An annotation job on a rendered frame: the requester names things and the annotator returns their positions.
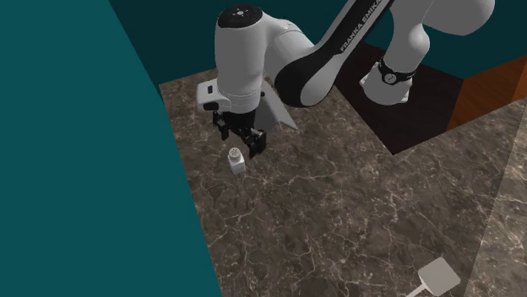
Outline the white salt shaker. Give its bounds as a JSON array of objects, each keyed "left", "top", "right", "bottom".
[{"left": 227, "top": 146, "right": 247, "bottom": 176}]

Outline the grey wedge-shaped stand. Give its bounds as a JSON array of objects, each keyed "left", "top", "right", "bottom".
[{"left": 254, "top": 79, "right": 299, "bottom": 132}]

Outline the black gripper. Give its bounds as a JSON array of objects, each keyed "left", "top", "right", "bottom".
[{"left": 212, "top": 109, "right": 267, "bottom": 159}]

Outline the grey spatula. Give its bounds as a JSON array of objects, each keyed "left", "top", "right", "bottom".
[{"left": 405, "top": 256, "right": 462, "bottom": 297}]

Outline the dark robot stand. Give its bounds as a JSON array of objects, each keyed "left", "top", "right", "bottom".
[{"left": 334, "top": 40, "right": 527, "bottom": 156}]

